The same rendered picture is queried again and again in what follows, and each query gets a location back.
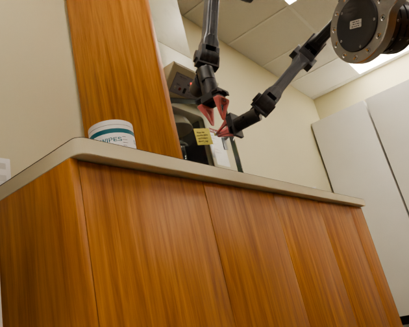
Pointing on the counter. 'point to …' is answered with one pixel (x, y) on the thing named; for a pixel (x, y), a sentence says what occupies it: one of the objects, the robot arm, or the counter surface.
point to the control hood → (175, 74)
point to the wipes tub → (113, 132)
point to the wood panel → (122, 71)
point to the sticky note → (203, 136)
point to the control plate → (181, 81)
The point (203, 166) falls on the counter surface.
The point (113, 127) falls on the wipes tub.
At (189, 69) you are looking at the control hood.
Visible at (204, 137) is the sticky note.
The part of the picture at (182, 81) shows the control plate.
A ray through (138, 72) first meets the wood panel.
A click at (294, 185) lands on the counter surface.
